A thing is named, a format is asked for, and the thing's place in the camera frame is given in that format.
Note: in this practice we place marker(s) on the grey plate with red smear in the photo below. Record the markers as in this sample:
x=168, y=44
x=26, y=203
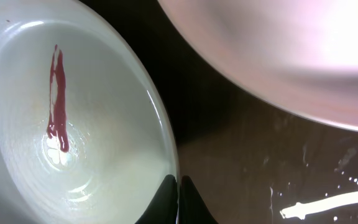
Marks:
x=84, y=136

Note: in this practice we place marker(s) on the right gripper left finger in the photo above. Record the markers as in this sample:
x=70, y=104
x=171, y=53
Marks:
x=163, y=207

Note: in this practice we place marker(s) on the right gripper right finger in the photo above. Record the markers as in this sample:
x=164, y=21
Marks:
x=192, y=209

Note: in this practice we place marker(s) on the brown serving tray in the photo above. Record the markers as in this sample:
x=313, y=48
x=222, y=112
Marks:
x=248, y=160

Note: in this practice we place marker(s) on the pink plate with red smear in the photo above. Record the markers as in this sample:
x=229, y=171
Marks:
x=298, y=55

